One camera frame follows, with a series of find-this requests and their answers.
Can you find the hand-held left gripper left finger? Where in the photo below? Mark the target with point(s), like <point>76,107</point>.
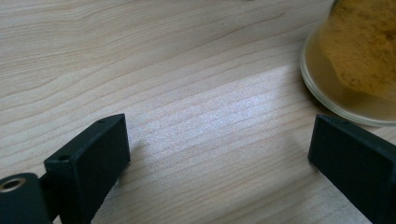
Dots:
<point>90,161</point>

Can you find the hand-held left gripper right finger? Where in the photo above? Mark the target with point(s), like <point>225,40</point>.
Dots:
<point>358,165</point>

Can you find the glass jar of orange powder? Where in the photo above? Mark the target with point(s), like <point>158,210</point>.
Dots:
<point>358,49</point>

